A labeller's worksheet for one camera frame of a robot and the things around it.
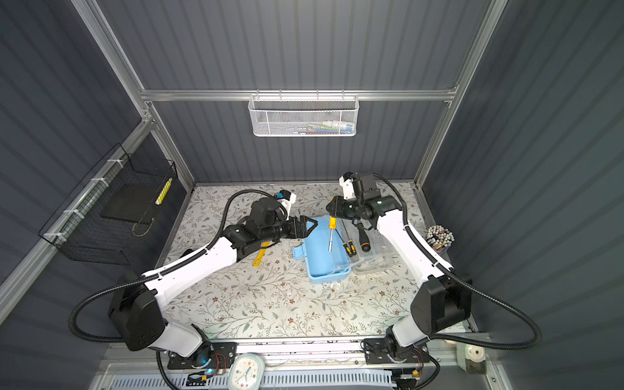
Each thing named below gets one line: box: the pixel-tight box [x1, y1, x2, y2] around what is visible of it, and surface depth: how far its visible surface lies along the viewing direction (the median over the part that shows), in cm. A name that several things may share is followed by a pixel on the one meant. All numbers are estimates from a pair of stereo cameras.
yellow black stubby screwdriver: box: [328, 215, 338, 252], surface depth 80 cm
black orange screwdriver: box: [357, 223, 372, 253], surface depth 87 cm
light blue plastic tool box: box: [292, 216, 351, 284], surface depth 92 cm
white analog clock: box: [227, 353, 265, 390], surface depth 70 cm
